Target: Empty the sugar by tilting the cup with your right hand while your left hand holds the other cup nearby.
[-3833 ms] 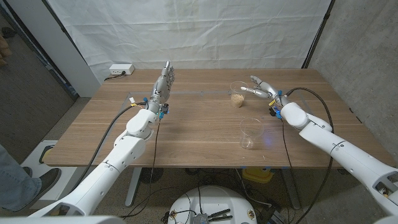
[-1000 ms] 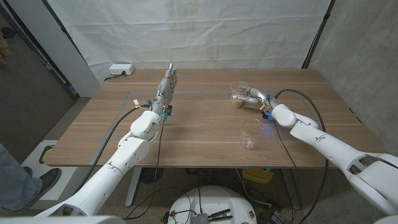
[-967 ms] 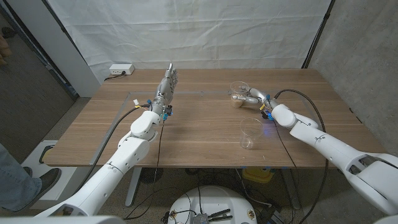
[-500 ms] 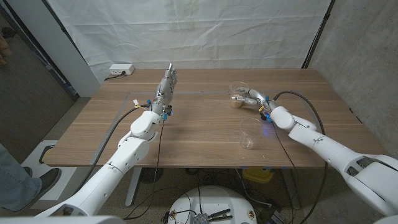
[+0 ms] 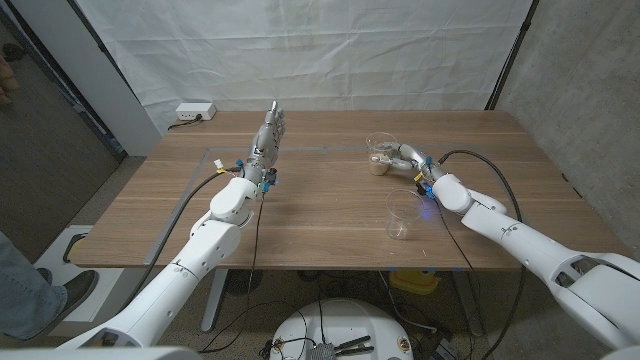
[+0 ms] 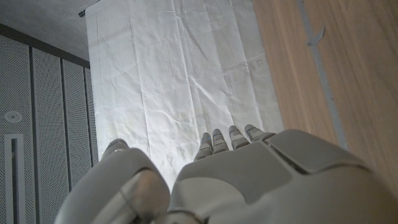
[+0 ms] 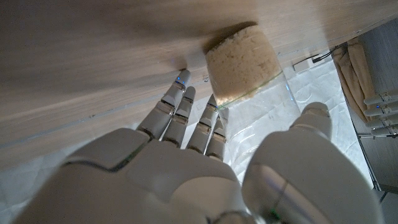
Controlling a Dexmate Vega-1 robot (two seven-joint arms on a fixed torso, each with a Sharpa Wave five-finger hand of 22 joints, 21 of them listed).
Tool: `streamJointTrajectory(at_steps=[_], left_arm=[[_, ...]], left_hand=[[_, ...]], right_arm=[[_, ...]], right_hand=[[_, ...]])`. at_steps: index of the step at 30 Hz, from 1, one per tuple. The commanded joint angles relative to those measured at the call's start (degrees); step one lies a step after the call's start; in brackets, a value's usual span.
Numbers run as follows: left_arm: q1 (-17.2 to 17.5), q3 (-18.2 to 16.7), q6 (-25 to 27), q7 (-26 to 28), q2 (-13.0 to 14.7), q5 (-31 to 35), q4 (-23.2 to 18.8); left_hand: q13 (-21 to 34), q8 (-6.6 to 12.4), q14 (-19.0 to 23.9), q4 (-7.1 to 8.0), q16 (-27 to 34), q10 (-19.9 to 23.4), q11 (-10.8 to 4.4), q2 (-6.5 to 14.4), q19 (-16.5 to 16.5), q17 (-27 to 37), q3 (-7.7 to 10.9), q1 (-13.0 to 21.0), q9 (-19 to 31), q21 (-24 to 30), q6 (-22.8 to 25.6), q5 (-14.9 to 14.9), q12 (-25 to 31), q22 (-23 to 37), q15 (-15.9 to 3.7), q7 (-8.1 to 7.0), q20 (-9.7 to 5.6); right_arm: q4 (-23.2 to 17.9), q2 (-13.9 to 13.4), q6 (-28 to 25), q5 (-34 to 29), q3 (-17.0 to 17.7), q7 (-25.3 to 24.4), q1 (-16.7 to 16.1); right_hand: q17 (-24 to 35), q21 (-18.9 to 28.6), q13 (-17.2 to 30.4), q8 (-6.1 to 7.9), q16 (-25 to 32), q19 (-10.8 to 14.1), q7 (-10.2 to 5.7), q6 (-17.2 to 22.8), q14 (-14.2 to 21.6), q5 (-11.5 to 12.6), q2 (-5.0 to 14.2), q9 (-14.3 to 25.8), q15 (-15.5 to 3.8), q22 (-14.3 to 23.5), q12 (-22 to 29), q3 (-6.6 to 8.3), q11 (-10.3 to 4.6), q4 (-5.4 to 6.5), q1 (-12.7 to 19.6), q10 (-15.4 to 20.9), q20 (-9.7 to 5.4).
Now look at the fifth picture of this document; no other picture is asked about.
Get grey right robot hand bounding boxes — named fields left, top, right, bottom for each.
left=369, top=141, right=448, bottom=184

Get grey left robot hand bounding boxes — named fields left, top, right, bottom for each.
left=242, top=99, right=287, bottom=185

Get clear plastic cup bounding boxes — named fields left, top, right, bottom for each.
left=384, top=188, right=426, bottom=241
left=365, top=131, right=400, bottom=177

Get brown sugar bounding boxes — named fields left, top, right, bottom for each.
left=368, top=153, right=391, bottom=177

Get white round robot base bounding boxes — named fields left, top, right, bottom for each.
left=269, top=298, right=415, bottom=360

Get grey tape outline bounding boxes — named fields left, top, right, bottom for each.
left=144, top=143, right=556, bottom=269

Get white power strip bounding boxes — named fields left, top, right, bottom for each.
left=175, top=102, right=218, bottom=122

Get white backdrop cloth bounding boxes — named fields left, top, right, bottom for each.
left=74, top=0, right=534, bottom=134

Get yellow object under table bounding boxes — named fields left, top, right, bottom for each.
left=388, top=269, right=441, bottom=296

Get black round floor base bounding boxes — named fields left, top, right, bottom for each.
left=224, top=269, right=264, bottom=296

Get black backdrop stand pole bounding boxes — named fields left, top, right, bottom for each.
left=484, top=0, right=541, bottom=111

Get white table leg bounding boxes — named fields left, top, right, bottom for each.
left=200, top=269, right=230, bottom=334

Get black pliers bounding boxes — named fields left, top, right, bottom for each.
left=332, top=335, right=375, bottom=357

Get black shoe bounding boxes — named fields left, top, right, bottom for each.
left=47, top=268, right=100, bottom=326

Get white floor plate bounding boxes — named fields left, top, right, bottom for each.
left=32, top=224, right=126, bottom=324

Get brown blurry object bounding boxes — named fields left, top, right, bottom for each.
left=0, top=54, right=20, bottom=106

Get person's leg in jeans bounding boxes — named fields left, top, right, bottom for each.
left=0, top=230, right=69, bottom=341

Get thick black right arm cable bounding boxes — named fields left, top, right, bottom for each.
left=437, top=148, right=526, bottom=360

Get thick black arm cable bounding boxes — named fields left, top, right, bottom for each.
left=117, top=167, right=244, bottom=311
left=437, top=148, right=526, bottom=360

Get black power strip cable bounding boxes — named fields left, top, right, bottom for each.
left=167, top=114, right=204, bottom=131

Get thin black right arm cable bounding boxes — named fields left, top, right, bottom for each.
left=432, top=197, right=484, bottom=301

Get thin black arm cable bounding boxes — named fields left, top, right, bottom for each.
left=432, top=197, right=484, bottom=301
left=197, top=189, right=266, bottom=354

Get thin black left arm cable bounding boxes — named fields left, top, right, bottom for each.
left=197, top=189, right=266, bottom=354

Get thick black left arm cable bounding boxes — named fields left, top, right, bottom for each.
left=117, top=167, right=244, bottom=311

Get white floor cable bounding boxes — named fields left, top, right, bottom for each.
left=377, top=272, right=439, bottom=334

